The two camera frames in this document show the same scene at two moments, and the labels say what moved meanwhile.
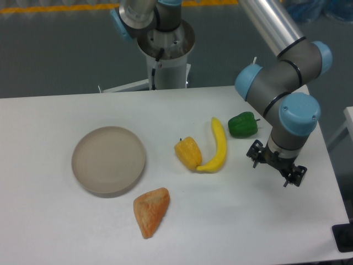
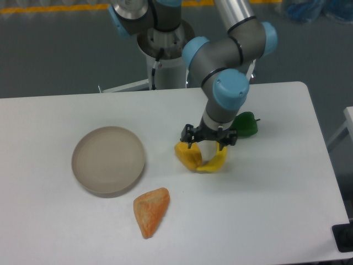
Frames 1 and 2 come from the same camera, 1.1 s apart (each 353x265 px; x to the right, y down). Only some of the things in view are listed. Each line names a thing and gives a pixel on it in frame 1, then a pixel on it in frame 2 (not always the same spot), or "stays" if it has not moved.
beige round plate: x=108 y=160 stays
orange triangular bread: x=150 y=208 stays
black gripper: x=257 y=151 to x=226 y=137
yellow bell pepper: x=188 y=153 stays
